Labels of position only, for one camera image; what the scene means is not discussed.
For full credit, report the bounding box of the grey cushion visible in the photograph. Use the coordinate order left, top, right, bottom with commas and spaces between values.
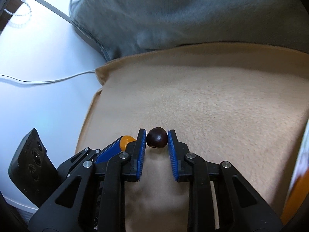
69, 0, 308, 60

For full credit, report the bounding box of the white cable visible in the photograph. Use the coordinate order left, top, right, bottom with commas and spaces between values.
0, 69, 96, 85

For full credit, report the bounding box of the dark cherry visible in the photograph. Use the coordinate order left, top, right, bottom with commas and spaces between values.
146, 127, 168, 149

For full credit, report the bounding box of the beige fleece blanket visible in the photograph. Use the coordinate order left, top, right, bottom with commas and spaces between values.
75, 42, 309, 232

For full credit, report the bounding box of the small orange kumquat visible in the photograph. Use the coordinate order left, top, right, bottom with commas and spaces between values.
119, 135, 136, 151

